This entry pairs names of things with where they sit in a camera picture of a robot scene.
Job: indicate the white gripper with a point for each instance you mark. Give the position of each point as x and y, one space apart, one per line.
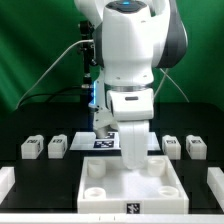
132 112

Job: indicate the white square tabletop part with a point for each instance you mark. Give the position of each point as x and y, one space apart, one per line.
107 186

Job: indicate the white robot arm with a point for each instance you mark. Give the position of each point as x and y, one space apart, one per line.
131 38

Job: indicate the white marker sheet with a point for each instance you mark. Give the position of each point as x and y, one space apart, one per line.
88 141

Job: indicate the white right fence block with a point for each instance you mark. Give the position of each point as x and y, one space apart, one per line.
215 180

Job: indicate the white fence block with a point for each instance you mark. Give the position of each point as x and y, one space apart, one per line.
215 180
7 180

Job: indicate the white left fence block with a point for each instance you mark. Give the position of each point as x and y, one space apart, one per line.
7 180

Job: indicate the white front fence bar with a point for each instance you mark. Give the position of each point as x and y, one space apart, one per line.
7 218

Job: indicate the black camera stand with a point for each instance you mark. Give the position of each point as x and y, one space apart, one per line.
87 51

